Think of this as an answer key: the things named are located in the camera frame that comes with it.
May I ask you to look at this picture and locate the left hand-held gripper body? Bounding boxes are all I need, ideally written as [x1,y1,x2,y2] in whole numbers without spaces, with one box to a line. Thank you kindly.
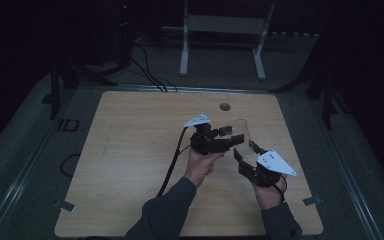
[183,112,234,156]

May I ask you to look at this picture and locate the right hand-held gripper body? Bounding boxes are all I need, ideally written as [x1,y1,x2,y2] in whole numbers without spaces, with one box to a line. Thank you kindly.
[237,149,298,188]

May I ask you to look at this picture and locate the clear plastic cup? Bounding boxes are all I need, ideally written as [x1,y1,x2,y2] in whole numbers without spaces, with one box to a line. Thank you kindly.
[227,118,258,158]

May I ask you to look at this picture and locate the person's right hand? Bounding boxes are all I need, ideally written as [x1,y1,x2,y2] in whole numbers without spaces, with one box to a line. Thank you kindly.
[252,173,288,211]

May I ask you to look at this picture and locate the person's left hand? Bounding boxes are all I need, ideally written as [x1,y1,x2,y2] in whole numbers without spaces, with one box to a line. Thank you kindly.
[184,147,226,188]

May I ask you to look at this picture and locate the grey tape piece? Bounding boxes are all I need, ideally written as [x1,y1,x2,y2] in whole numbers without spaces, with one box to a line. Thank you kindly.
[53,199,77,213]
[302,196,323,207]

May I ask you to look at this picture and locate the black tripod stand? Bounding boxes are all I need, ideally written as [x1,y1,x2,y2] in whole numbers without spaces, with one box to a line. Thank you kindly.
[41,59,118,120]
[268,61,349,132]

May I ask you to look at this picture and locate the white metal stand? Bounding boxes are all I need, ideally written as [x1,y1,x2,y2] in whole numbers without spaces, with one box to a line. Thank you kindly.
[178,0,277,81]

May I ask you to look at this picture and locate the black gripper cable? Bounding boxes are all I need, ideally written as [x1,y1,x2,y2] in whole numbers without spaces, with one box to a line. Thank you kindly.
[155,125,194,198]
[271,173,288,205]

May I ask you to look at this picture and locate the black floor cables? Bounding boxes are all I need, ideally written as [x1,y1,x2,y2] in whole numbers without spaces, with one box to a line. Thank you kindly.
[129,42,178,93]

